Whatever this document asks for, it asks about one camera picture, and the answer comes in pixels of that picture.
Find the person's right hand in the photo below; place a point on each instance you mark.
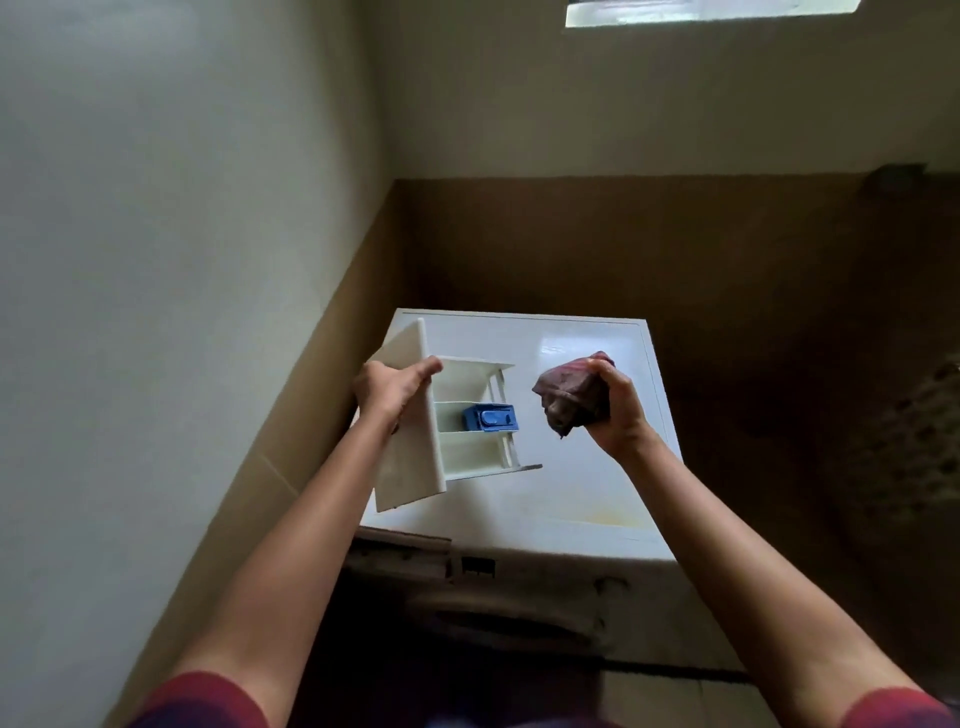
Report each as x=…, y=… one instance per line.
x=622, y=416

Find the person's left hand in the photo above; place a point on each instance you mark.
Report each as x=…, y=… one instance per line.
x=390, y=390

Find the red checkered cloth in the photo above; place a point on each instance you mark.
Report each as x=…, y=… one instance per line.
x=570, y=394

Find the white washing machine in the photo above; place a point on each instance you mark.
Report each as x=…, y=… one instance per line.
x=585, y=510

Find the person's right forearm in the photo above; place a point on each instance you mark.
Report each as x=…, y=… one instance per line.
x=757, y=592

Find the person's left forearm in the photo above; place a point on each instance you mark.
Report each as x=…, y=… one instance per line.
x=292, y=570

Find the perforated plastic basket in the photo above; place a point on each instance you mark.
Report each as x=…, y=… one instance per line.
x=907, y=442

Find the dark red shirt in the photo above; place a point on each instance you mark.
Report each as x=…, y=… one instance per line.
x=202, y=705

